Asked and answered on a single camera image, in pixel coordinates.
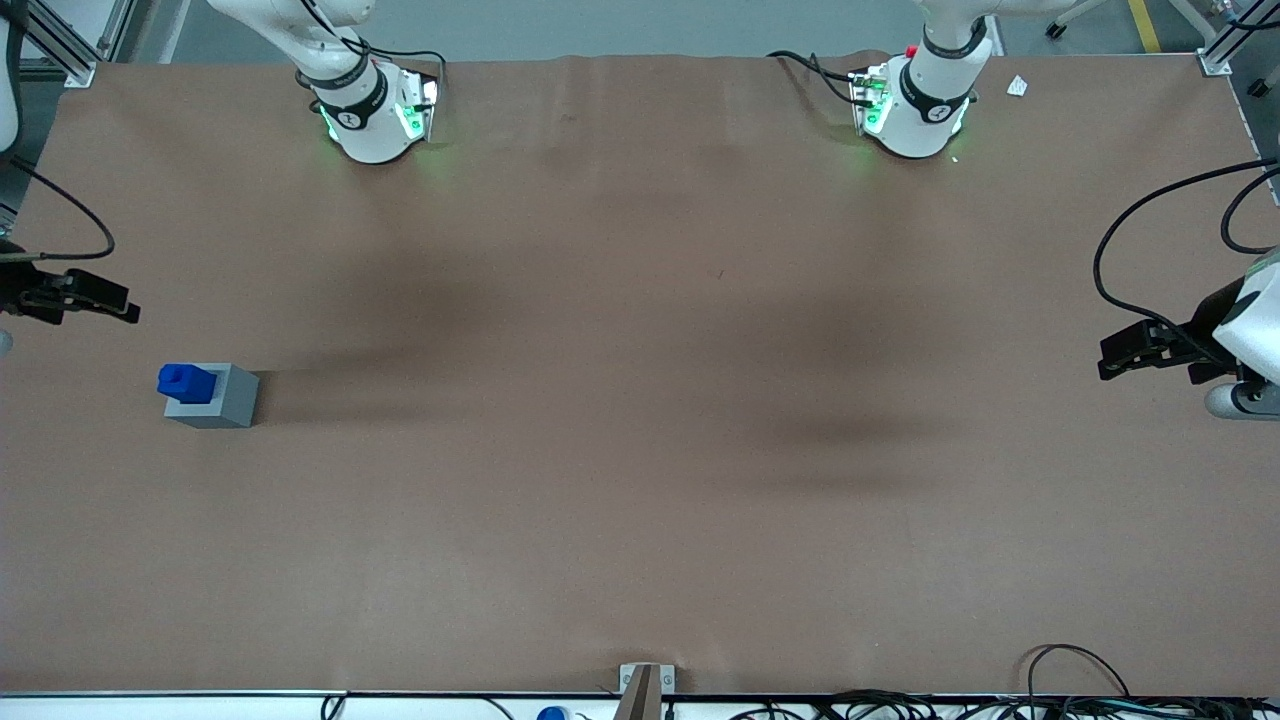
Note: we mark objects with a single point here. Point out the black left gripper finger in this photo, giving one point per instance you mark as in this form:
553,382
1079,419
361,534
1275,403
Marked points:
1150,366
1140,340

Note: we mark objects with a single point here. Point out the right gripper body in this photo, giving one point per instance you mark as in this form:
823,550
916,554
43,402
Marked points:
18,291

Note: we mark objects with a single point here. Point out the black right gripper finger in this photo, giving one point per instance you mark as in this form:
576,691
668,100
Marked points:
115,312
100,287

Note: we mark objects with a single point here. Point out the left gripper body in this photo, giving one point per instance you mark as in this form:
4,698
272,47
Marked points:
1211,322

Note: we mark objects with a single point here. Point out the blue plastic block part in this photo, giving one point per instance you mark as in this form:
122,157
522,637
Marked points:
185,383

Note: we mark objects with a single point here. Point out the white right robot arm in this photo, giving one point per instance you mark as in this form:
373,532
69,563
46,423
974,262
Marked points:
370,130

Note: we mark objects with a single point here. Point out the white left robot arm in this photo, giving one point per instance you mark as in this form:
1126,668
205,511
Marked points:
920,110

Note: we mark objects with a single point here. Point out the gray square socket base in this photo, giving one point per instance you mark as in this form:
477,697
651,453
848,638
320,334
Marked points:
235,400

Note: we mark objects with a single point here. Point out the white paper scrap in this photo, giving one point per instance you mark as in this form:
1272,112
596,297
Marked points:
1017,86

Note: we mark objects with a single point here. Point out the white stand leg with caster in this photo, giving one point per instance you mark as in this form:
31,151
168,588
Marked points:
1055,30

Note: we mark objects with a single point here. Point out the brown table cover sheet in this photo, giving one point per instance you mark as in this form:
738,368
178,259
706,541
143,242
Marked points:
640,450

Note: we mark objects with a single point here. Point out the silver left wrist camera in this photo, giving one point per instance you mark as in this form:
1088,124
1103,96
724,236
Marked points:
1240,402

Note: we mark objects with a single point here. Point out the aluminium frame post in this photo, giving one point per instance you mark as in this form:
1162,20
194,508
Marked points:
75,68
1215,62

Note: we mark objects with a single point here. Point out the metal mounting bracket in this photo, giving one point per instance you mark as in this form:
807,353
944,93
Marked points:
668,680

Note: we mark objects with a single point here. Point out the brown camera mount pole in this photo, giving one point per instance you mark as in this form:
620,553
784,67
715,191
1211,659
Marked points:
640,700

